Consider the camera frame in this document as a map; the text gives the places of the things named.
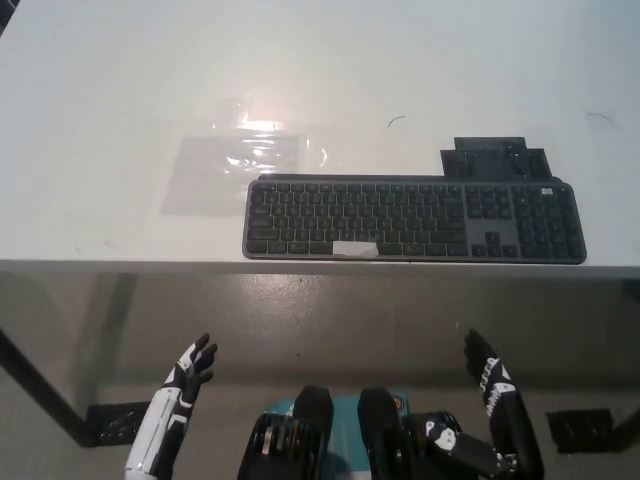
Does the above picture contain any black teal robot body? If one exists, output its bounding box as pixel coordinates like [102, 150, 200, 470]
[236, 383, 474, 480]

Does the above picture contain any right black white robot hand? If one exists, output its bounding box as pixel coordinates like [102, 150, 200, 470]
[424, 328, 546, 480]

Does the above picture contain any black floor tape patch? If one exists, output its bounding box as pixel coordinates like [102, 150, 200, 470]
[86, 401, 152, 447]
[545, 408, 615, 455]

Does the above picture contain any clear plastic sheet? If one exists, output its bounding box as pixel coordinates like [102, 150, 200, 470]
[159, 97, 332, 219]

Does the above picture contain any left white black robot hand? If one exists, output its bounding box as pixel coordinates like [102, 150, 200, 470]
[124, 332, 219, 472]

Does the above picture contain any black table leg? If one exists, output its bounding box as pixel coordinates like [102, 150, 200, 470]
[0, 324, 97, 449]

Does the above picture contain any white tape strip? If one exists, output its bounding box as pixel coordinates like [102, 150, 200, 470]
[332, 240, 379, 258]

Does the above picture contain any dark grey wireless keyboard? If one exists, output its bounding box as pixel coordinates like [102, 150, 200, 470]
[242, 173, 589, 265]

